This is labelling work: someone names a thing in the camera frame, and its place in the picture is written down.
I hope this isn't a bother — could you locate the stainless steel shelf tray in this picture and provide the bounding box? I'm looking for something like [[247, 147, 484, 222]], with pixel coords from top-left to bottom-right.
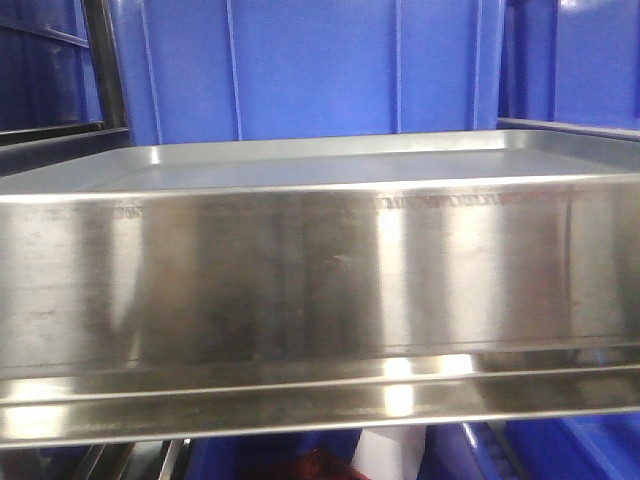
[[1, 130, 639, 447]]

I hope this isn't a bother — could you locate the blue bin below shelf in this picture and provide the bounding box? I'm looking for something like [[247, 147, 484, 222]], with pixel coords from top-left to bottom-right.
[[186, 414, 639, 479]]

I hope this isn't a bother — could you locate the blue crate behind tray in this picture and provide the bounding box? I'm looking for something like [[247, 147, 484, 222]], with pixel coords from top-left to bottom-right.
[[109, 1, 506, 145]]

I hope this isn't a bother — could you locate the blue crate at right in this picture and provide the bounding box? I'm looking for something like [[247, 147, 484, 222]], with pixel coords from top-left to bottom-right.
[[499, 1, 639, 130]]

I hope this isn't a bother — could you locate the blue crate at left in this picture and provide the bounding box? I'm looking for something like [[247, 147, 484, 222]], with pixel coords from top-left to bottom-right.
[[1, 0, 103, 131]]

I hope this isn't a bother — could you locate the black shelf upright post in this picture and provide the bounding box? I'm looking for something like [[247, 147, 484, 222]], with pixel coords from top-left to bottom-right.
[[81, 0, 128, 129]]

